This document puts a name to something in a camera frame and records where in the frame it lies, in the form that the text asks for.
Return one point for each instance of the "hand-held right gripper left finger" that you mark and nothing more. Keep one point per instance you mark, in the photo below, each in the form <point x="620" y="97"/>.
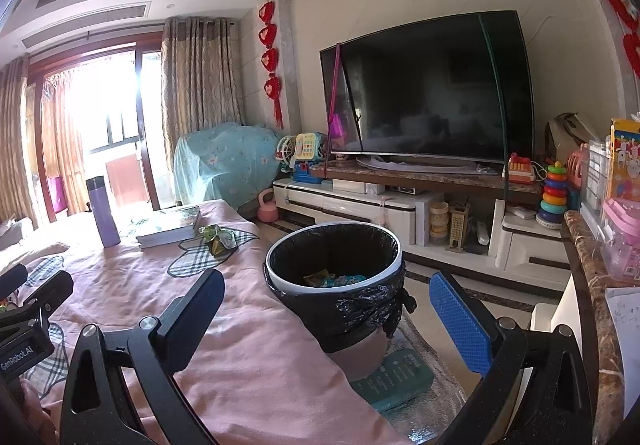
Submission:
<point x="197" y="325"/>

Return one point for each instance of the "clear drawer organizer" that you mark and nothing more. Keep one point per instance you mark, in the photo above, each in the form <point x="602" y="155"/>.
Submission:
<point x="595" y="180"/>

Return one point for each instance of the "round bin with black bag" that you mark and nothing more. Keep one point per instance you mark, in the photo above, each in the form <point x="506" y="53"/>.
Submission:
<point x="350" y="320"/>

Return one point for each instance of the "red framed glass door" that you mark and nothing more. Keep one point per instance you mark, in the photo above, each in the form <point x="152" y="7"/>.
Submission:
<point x="145" y="125"/>

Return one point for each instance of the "red toy telephone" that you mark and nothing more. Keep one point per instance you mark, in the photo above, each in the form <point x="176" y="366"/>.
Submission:
<point x="520" y="170"/>

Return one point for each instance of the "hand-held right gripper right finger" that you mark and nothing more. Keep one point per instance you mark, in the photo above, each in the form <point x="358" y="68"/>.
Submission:
<point x="460" y="325"/>

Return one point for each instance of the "black flat television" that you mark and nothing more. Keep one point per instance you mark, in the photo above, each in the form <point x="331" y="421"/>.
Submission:
<point x="425" y="90"/>

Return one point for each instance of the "pink fly swatter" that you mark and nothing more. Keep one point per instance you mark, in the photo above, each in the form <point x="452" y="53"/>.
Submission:
<point x="339" y="127"/>

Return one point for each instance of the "light sofa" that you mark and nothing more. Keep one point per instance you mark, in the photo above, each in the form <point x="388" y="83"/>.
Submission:
<point x="20" y="245"/>

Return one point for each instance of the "stacked yellow round containers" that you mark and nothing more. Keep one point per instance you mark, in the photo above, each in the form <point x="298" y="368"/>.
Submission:
<point x="439" y="222"/>

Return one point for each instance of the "white toy fan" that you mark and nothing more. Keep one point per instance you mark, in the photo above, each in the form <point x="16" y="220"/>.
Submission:
<point x="285" y="149"/>

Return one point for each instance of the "wooden tower toy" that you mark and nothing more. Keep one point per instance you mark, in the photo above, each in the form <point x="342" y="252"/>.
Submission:
<point x="457" y="230"/>

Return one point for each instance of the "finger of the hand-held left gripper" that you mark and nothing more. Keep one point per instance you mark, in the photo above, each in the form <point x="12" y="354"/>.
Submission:
<point x="50" y="292"/>
<point x="12" y="281"/>

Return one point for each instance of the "brown marble side counter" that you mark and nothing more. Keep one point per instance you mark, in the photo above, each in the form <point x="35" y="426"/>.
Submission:
<point x="595" y="285"/>

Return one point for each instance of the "green snack packet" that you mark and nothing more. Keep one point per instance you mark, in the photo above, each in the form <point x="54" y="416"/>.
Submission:
<point x="217" y="242"/>

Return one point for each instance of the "white flat box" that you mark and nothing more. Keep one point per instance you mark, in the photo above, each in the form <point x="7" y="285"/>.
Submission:
<point x="357" y="186"/>

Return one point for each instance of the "yellow cartoon print box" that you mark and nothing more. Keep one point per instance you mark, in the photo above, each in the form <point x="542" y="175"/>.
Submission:
<point x="625" y="160"/>

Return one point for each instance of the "beige patterned curtain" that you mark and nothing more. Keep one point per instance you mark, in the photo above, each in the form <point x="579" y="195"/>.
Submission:
<point x="200" y="85"/>
<point x="15" y="140"/>

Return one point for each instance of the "pink plastic container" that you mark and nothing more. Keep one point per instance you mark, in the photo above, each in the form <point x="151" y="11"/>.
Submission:
<point x="622" y="245"/>

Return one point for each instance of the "white television cabinet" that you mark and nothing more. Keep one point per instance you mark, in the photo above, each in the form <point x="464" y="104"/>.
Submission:
<point x="350" y="205"/>

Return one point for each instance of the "white book stack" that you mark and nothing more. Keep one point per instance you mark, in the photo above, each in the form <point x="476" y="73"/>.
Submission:
<point x="167" y="227"/>

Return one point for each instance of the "pink kettlebell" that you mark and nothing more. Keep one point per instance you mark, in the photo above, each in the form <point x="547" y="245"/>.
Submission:
<point x="267" y="212"/>

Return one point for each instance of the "white paper sheet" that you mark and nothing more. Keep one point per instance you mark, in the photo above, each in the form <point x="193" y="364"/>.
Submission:
<point x="627" y="350"/>

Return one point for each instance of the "teal floor mat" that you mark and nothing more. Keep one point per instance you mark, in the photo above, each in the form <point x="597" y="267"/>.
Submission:
<point x="395" y="380"/>

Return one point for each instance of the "blue toy basket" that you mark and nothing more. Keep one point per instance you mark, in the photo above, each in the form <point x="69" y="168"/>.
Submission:
<point x="307" y="172"/>

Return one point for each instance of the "red panel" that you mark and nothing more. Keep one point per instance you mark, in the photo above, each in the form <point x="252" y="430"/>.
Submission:
<point x="127" y="180"/>

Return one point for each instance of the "clear plastic floor sheet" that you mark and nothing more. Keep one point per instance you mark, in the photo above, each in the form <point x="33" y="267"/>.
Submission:
<point x="445" y="405"/>

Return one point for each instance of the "white remote control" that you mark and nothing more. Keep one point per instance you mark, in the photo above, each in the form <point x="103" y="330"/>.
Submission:
<point x="482" y="232"/>

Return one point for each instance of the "sheer orange curtain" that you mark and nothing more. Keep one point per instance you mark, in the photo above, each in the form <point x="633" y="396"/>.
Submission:
<point x="65" y="140"/>

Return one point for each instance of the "brown cardboard box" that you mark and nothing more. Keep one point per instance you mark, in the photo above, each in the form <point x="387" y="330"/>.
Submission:
<point x="565" y="135"/>

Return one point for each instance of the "person's left hand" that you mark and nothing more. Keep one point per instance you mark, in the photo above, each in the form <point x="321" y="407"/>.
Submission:
<point x="35" y="410"/>

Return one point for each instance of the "yellow toy phone board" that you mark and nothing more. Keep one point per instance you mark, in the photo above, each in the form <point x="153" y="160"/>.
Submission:
<point x="307" y="145"/>

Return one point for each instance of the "teal cloth covered furniture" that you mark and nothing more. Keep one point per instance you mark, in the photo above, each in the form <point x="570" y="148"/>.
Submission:
<point x="225" y="165"/>

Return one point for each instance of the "yellow snack packet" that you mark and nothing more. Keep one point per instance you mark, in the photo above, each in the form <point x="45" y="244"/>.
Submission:
<point x="316" y="279"/>

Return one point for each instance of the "purple thermos bottle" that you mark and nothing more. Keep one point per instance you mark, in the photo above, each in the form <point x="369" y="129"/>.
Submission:
<point x="102" y="220"/>

